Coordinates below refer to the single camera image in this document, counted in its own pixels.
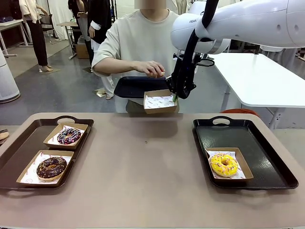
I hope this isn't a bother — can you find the black serving tray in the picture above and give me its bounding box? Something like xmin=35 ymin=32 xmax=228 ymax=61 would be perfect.
xmin=113 ymin=76 xmax=171 ymax=99

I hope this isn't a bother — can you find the white cylindrical appliance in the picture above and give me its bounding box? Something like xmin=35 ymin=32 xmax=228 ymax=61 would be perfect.
xmin=0 ymin=49 xmax=21 ymax=103

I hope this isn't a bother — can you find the white desk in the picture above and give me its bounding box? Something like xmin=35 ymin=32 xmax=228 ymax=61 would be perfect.
xmin=0 ymin=19 xmax=33 ymax=58

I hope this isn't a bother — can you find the mannequin in black jacket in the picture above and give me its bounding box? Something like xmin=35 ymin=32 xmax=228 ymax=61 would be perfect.
xmin=87 ymin=0 xmax=115 ymax=100

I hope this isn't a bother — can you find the black handled tray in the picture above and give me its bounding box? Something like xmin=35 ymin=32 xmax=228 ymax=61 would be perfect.
xmin=192 ymin=116 xmax=299 ymax=191

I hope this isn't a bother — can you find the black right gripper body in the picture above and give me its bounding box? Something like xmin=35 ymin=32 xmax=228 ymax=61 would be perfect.
xmin=165 ymin=54 xmax=198 ymax=96

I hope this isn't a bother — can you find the purple sprinkled donut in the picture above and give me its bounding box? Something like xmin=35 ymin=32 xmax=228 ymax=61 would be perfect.
xmin=57 ymin=127 xmax=82 ymax=146

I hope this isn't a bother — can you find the chocolate glazed donut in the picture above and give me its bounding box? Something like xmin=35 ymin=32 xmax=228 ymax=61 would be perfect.
xmin=36 ymin=156 xmax=68 ymax=181

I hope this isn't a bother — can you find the black chair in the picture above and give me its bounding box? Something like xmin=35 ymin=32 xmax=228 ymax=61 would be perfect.
xmin=39 ymin=14 xmax=59 ymax=39

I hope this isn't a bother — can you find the orange stool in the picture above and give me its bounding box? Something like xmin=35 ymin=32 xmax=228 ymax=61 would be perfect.
xmin=220 ymin=108 xmax=259 ymax=116

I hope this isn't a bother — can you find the white printed paper liner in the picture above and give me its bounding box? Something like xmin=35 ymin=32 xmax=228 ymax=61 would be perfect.
xmin=47 ymin=125 xmax=86 ymax=146
xmin=145 ymin=94 xmax=178 ymax=109
xmin=20 ymin=152 xmax=73 ymax=186
xmin=206 ymin=150 xmax=246 ymax=179

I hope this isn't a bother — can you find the mannequin in beige top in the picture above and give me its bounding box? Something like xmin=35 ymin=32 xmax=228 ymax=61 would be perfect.
xmin=19 ymin=0 xmax=53 ymax=72

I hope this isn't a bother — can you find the beige hanging garment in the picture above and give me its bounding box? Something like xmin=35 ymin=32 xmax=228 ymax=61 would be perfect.
xmin=175 ymin=0 xmax=190 ymax=14

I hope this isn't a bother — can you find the yellow sprinkled donut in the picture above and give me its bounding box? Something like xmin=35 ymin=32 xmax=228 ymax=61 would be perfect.
xmin=209 ymin=153 xmax=239 ymax=177

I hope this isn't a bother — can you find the gold mannequin base plate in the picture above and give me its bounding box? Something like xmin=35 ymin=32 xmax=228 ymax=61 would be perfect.
xmin=92 ymin=87 xmax=115 ymax=99

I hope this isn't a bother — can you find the person's right hand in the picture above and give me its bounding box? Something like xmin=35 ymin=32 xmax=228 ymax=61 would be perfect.
xmin=135 ymin=61 xmax=165 ymax=79

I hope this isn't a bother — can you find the cardboard box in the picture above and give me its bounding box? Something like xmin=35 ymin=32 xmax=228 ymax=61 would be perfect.
xmin=75 ymin=42 xmax=90 ymax=59

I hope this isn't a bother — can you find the person's right forearm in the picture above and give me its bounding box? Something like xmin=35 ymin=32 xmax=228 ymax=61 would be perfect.
xmin=108 ymin=59 xmax=141 ymax=72

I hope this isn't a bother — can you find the dark brown handled tray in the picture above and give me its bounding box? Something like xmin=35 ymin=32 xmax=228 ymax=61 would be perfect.
xmin=0 ymin=115 xmax=95 ymax=198

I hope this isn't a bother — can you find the large white table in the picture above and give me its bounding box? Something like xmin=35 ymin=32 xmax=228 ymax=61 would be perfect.
xmin=207 ymin=52 xmax=305 ymax=129

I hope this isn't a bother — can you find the person in cream sweatshirt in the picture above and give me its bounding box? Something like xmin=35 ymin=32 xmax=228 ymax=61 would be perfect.
xmin=91 ymin=0 xmax=184 ymax=114

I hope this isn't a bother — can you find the mannequin in dark outfit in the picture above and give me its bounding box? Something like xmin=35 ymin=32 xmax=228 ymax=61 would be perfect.
xmin=68 ymin=0 xmax=98 ymax=69

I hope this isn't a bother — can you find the small wooden table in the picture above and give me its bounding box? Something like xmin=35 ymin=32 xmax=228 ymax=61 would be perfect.
xmin=56 ymin=21 xmax=79 ymax=60

